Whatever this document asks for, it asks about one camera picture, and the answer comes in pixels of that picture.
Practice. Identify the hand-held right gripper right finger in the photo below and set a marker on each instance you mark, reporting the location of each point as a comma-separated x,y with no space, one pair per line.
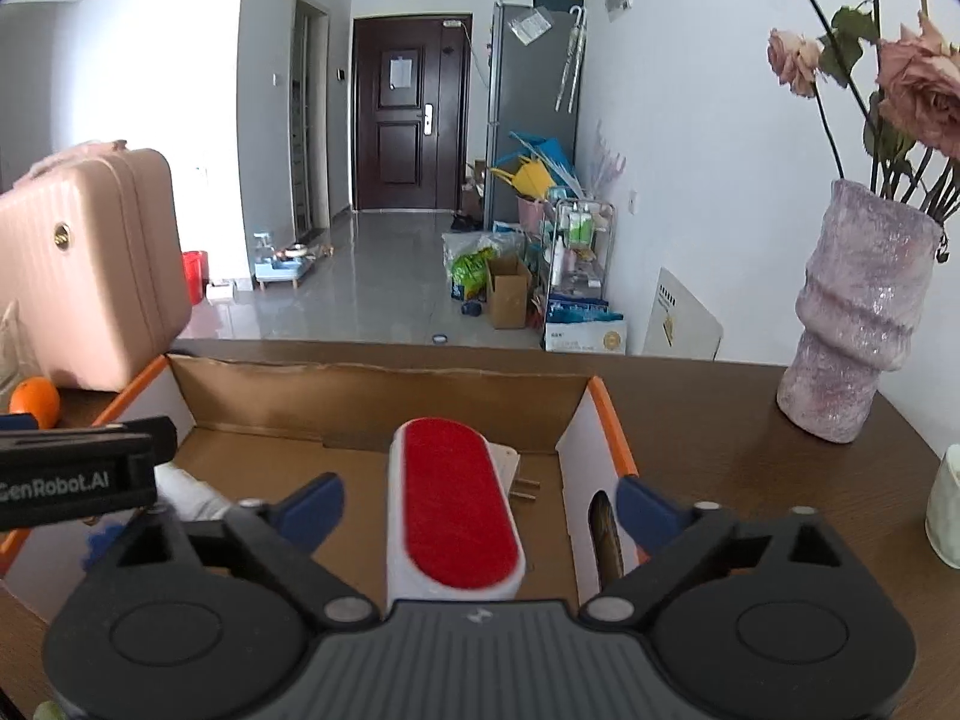
649,516

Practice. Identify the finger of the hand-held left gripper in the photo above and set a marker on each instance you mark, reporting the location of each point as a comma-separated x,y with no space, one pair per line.
150,441
16,422

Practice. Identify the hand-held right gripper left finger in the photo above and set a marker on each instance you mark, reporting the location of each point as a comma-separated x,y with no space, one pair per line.
311,511

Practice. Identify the red cardboard box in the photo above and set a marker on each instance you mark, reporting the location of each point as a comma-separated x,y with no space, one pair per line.
360,405

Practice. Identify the red and white lint brush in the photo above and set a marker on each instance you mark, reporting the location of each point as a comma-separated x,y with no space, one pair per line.
457,510

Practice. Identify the white power plug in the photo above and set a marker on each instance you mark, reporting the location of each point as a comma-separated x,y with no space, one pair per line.
510,469

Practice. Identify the orange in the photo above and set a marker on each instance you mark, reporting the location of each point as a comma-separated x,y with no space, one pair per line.
37,401

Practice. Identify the red bucket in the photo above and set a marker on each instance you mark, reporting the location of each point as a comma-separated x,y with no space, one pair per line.
193,277

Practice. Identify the pink suitcase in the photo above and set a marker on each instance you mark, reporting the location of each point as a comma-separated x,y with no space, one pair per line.
97,262

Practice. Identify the white carton blue print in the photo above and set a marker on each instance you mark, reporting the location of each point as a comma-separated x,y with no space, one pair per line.
585,334

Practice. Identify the white board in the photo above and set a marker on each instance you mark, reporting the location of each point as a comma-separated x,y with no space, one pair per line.
682,315

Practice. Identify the pet feeding stand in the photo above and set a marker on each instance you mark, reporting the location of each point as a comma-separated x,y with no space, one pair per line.
285,262

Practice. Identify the open brown cardboard carton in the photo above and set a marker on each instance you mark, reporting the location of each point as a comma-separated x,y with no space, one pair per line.
510,296

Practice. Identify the metal storage rack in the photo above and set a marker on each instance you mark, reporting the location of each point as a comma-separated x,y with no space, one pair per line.
581,247

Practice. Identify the green bag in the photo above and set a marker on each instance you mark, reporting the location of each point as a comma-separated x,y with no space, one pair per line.
472,274

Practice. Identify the pink ceramic vase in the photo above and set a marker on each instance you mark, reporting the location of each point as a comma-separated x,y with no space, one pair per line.
855,315

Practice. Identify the pale green bowl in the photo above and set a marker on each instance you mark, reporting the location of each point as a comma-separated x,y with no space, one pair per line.
946,510

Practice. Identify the pink bin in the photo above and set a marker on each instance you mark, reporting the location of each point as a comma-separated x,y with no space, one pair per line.
531,216

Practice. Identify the blue and yellow plastic pile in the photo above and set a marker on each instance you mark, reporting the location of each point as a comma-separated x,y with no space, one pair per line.
536,169

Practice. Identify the dark brown door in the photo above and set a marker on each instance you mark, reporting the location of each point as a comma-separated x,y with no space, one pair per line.
405,112

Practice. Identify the grey refrigerator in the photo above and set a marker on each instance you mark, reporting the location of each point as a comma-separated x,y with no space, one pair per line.
525,105

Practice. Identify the white umbrella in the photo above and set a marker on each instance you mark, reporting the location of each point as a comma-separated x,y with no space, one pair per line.
571,60

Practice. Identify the clear plastic bag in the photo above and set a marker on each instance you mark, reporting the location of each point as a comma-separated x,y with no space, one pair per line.
531,26

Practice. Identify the bunch of dried roses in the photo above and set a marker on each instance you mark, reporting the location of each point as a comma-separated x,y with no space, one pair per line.
919,82

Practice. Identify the side doorway frame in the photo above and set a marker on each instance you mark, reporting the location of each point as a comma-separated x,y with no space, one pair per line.
309,112

